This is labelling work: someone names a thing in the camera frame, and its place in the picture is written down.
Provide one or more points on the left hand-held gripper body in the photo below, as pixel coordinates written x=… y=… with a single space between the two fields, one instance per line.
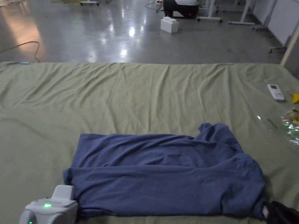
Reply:
x=58 y=207

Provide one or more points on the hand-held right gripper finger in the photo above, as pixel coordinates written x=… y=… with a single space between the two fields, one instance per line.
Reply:
x=280 y=214

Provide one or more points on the dark blue shirt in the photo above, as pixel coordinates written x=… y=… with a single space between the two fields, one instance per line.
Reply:
x=163 y=177

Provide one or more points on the clear plastic bag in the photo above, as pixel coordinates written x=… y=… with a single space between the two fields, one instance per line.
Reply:
x=290 y=126

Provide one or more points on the yellow packet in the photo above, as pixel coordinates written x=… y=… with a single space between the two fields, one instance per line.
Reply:
x=295 y=98

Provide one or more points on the white remote control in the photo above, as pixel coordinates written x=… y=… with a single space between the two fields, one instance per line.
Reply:
x=275 y=92

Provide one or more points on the bed with pale green sheet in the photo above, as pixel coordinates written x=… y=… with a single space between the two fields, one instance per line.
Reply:
x=116 y=98

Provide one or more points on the white block-shaped box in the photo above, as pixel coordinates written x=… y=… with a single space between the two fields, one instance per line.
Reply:
x=169 y=25

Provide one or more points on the black and white robot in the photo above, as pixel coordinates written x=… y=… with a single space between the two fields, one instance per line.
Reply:
x=179 y=9

